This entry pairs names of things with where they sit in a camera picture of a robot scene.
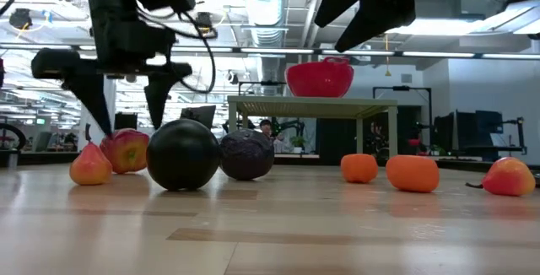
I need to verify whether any black cabinet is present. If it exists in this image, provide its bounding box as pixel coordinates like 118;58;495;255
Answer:
114;111;138;131

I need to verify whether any rectangular ceiling light panel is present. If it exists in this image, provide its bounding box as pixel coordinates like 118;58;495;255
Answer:
384;16;487;36

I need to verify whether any long ceiling light strip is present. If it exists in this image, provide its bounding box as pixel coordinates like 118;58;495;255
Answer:
0;42;540;60

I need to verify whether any grey metal cylinder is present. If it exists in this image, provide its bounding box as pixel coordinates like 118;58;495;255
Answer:
5;148;20;169

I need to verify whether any red plastic basket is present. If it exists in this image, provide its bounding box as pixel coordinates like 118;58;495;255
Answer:
284;56;355;99

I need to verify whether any yellow-red pear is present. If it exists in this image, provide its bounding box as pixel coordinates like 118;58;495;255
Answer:
465;156;537;197
68;123;114;186

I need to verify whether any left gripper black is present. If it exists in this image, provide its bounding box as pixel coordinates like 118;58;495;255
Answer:
31;11;193;138

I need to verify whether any small round orange fruit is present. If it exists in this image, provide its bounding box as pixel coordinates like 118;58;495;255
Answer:
340;153;380;185

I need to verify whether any white pillar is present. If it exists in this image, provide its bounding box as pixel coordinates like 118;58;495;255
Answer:
77;76;117;153

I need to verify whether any small potted plant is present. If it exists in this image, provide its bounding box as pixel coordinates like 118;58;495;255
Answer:
289;134;308;154

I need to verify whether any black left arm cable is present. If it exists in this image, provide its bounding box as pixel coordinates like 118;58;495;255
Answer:
137;3;219;95

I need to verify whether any black desk monitor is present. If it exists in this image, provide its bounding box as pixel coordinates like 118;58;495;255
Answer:
433;111;460;153
457;109;505;150

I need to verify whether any black ceiling spotlight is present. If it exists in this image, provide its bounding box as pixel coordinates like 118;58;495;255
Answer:
195;11;214;32
8;8;34;31

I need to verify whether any purple cabbage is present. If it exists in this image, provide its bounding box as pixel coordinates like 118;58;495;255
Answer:
218;128;276;181

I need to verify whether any black metal frame stand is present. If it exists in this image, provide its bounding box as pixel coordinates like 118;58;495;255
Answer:
372;85;434;154

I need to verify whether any dark computer monitor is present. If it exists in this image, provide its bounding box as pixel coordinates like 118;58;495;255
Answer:
180;105;218;131

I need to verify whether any black wheel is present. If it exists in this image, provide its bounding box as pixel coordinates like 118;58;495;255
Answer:
0;121;27;153

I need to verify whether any large oblong orange fruit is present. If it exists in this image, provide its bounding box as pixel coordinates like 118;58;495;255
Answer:
385;154;440;194

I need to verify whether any red apple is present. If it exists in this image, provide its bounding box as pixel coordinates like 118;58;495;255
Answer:
99;127;150;175

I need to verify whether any silver ventilation duct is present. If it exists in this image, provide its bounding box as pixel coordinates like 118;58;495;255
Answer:
240;0;293;49

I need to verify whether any person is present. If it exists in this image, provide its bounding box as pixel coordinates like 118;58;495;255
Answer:
367;121;391;158
258;118;286;154

